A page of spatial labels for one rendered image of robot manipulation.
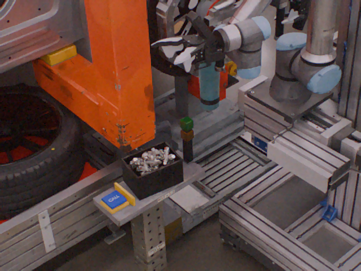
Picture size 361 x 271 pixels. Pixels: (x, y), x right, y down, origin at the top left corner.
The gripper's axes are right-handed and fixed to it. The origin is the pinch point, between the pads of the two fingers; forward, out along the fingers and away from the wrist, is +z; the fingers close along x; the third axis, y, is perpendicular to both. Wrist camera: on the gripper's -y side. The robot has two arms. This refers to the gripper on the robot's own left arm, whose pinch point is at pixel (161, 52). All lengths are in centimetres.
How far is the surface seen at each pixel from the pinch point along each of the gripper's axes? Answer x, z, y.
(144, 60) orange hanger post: 52, -15, 26
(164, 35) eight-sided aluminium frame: 74, -33, 30
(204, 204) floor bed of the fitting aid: 60, -37, 109
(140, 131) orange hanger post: 55, -10, 57
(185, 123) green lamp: 42, -24, 52
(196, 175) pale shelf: 38, -24, 74
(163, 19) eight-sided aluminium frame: 72, -33, 22
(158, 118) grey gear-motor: 84, -30, 72
